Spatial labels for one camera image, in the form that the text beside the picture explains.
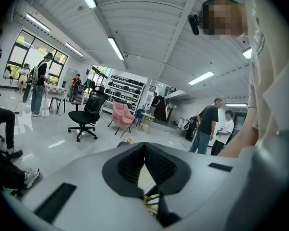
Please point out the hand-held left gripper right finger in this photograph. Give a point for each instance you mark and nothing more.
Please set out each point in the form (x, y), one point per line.
(202, 189)

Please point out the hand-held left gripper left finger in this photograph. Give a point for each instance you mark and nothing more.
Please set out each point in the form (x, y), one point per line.
(86, 177)

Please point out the person's right forearm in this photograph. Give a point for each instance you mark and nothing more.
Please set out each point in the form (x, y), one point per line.
(240, 133)

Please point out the dark blue cloth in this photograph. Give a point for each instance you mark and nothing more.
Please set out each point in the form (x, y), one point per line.
(121, 144)

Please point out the black mesh office chair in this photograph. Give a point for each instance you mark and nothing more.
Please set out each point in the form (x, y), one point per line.
(89, 112)

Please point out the pink padded armchair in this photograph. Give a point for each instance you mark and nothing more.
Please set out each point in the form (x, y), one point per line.
(120, 114)

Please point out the blue chair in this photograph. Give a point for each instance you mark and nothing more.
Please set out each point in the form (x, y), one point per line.
(139, 114)

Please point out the yellow round side table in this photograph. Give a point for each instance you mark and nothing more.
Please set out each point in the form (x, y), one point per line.
(148, 115)

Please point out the table with checkered cloth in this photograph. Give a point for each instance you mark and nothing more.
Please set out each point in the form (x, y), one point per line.
(55, 91)

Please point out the white shelf of black cases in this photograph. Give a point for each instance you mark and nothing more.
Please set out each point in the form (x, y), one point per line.
(125, 93)

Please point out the black staircase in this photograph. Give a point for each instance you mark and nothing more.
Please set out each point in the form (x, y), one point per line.
(169, 97)

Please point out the black floor fan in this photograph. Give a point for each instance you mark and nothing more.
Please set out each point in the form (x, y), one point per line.
(27, 95)

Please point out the black framed window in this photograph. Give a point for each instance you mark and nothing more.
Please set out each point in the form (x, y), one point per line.
(19, 54)

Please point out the person's beige t-shirt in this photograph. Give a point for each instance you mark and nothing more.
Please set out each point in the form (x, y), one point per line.
(274, 68)

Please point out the person's head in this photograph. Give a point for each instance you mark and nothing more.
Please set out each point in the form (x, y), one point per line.
(221, 18)

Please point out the black head-worn camera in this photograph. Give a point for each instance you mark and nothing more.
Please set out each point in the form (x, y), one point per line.
(193, 24)

